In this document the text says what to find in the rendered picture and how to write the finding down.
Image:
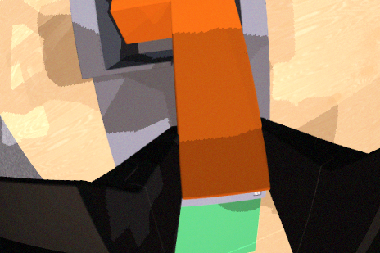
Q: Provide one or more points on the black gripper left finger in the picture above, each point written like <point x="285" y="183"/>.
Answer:
<point x="135" y="208"/>

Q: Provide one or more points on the orange l-shaped part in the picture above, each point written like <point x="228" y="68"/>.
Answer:
<point x="221" y="147"/>

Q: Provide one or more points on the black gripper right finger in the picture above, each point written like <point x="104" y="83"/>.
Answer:
<point x="327" y="195"/>

